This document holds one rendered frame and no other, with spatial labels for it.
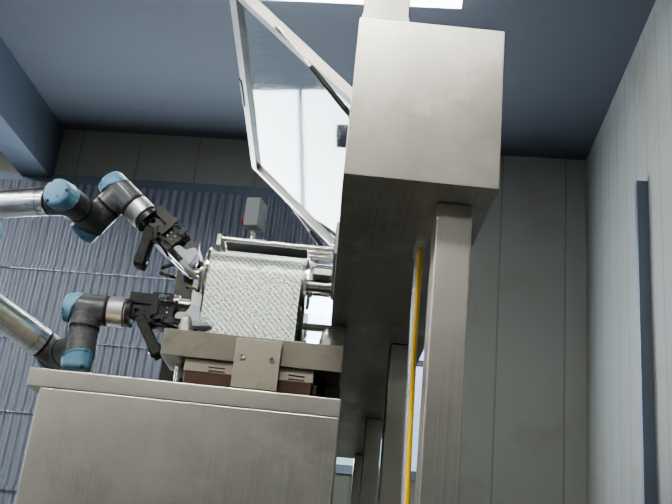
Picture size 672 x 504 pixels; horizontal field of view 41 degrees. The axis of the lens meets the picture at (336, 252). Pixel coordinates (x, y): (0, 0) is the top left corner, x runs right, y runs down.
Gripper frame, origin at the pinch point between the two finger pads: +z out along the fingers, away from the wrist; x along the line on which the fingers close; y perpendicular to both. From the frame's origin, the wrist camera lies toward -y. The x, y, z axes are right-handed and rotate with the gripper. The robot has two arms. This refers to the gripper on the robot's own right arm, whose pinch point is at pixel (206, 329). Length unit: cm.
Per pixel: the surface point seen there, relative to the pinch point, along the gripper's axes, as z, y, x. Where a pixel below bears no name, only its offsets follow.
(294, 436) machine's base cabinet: 25.1, -27.8, -26.0
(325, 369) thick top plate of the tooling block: 30.0, -11.7, -20.0
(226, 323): 4.6, 1.9, -0.2
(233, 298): 5.4, 8.5, -0.2
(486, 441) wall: 125, 33, 306
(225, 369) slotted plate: 8.2, -13.7, -19.0
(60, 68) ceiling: -147, 219, 254
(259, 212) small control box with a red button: 3, 57, 58
